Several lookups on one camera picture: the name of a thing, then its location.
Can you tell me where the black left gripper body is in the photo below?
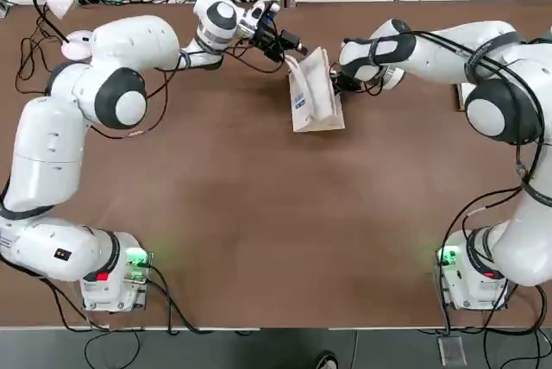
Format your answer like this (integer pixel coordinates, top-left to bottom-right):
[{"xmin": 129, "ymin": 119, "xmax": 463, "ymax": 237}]
[{"xmin": 254, "ymin": 26, "xmax": 285, "ymax": 59}]

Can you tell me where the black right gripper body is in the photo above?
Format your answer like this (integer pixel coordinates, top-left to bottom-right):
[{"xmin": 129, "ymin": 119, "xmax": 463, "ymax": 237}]
[{"xmin": 336, "ymin": 69, "xmax": 361, "ymax": 92}]

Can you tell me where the white paperback book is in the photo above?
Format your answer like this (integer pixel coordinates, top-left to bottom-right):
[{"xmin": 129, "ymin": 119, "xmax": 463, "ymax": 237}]
[{"xmin": 285, "ymin": 46, "xmax": 346, "ymax": 133}]

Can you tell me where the closed green and white book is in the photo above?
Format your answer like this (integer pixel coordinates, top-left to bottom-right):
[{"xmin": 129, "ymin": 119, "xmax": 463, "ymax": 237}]
[{"xmin": 455, "ymin": 82, "xmax": 469, "ymax": 112}]

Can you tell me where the grey floor outlet cover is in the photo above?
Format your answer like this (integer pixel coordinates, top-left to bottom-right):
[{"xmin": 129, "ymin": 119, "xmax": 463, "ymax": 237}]
[{"xmin": 437, "ymin": 336, "xmax": 467, "ymax": 366}]

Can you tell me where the black lamp cable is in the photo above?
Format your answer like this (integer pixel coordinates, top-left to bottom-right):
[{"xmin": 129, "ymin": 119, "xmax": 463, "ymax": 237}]
[{"xmin": 15, "ymin": 19, "xmax": 66, "ymax": 95}]

